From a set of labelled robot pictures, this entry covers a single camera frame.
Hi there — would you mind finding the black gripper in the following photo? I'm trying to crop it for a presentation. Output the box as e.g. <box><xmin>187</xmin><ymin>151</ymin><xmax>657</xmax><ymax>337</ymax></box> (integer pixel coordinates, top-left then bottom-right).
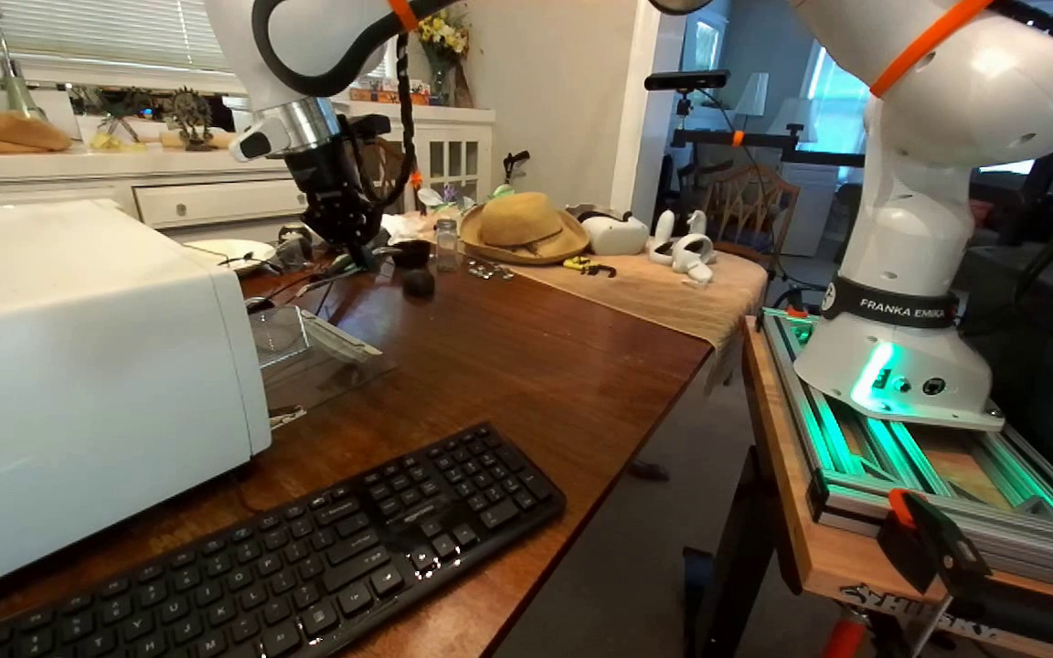
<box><xmin>287</xmin><ymin>116</ymin><xmax>388</xmax><ymax>268</ymax></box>

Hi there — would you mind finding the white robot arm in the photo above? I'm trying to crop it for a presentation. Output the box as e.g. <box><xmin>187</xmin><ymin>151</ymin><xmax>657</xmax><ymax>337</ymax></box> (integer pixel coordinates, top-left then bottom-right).
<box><xmin>206</xmin><ymin>0</ymin><xmax>1053</xmax><ymax>430</ymax></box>

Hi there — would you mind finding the glass oven door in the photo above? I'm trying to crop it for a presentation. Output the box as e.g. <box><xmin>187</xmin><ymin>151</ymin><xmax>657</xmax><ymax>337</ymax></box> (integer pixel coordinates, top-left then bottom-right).
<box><xmin>252</xmin><ymin>302</ymin><xmax>390</xmax><ymax>413</ymax></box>

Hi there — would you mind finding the wooden dining chair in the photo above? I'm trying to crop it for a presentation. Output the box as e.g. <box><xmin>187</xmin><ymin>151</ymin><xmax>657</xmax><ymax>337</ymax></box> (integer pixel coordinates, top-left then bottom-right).
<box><xmin>358</xmin><ymin>139</ymin><xmax>411</xmax><ymax>211</ymax></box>

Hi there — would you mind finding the black computer mouse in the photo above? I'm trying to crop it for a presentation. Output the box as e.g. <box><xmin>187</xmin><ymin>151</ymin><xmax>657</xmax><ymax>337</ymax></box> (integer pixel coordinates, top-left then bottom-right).
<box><xmin>398</xmin><ymin>268</ymin><xmax>437</xmax><ymax>298</ymax></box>

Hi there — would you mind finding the white sideboard cabinet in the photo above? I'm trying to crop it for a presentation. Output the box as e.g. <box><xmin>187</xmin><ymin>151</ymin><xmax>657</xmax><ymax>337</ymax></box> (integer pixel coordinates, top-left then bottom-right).
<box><xmin>0</xmin><ymin>105</ymin><xmax>494</xmax><ymax>229</ymax></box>

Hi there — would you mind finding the tan straw hat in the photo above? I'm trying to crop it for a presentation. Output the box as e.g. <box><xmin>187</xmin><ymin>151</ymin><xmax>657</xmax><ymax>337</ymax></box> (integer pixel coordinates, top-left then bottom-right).
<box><xmin>460</xmin><ymin>191</ymin><xmax>589</xmax><ymax>268</ymax></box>

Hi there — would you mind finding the yellow flower vase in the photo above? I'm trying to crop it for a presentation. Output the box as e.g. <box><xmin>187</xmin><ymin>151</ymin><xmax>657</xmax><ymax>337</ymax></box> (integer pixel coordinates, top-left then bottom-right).
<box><xmin>420</xmin><ymin>10</ymin><xmax>471</xmax><ymax>105</ymax></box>

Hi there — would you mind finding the white VR headset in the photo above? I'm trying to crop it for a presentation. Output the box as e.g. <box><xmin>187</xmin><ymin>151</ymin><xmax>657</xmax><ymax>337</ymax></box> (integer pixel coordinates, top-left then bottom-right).
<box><xmin>583</xmin><ymin>215</ymin><xmax>649</xmax><ymax>254</ymax></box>

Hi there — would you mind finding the beige table runner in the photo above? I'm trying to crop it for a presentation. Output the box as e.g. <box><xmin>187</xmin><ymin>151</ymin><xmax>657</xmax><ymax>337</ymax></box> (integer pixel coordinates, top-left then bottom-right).
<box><xmin>518</xmin><ymin>252</ymin><xmax>770</xmax><ymax>347</ymax></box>

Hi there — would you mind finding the white VR controller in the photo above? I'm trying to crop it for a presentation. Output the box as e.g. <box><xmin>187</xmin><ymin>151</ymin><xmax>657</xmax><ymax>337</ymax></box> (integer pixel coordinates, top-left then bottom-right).
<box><xmin>649</xmin><ymin>209</ymin><xmax>718</xmax><ymax>286</ymax></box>

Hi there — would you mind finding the black computer keyboard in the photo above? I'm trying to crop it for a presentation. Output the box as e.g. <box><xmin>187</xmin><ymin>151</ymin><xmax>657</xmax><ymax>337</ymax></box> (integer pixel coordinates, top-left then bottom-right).
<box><xmin>0</xmin><ymin>423</ymin><xmax>568</xmax><ymax>658</ymax></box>

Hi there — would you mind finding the black camera on stand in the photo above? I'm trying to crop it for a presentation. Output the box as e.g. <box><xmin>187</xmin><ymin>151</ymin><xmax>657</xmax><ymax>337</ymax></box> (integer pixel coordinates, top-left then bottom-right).
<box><xmin>645</xmin><ymin>70</ymin><xmax>732</xmax><ymax>91</ymax></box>

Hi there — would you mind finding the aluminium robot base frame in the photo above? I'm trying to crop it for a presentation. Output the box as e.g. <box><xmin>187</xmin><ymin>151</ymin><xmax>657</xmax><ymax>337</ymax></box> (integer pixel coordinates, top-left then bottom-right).
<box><xmin>757</xmin><ymin>307</ymin><xmax>1053</xmax><ymax>586</ymax></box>

